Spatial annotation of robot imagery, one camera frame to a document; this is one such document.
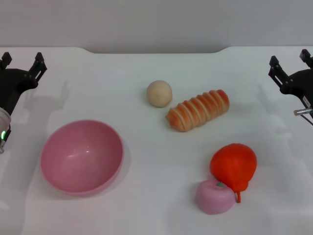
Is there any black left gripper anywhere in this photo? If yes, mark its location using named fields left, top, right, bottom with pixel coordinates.
left=0, top=52, right=47, bottom=115

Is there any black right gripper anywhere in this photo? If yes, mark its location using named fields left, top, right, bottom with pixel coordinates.
left=268, top=48, right=313, bottom=109

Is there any pink plastic bowl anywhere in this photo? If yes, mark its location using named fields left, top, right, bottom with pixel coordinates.
left=40, top=119, right=125, bottom=196

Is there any orange squishy toy fruit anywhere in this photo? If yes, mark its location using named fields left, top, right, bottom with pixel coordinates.
left=210, top=143, right=258, bottom=204

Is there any striped toy bread roll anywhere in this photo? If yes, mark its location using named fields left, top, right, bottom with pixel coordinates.
left=166, top=89, right=230, bottom=133

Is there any beige round toy bun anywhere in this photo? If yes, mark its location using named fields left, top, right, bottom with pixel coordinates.
left=146, top=80, right=173, bottom=108

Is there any pink toy apple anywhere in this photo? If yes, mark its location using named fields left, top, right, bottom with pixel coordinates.
left=195, top=179, right=235, bottom=215

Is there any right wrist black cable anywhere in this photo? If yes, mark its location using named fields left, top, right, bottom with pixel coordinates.
left=293, top=107, right=313, bottom=126

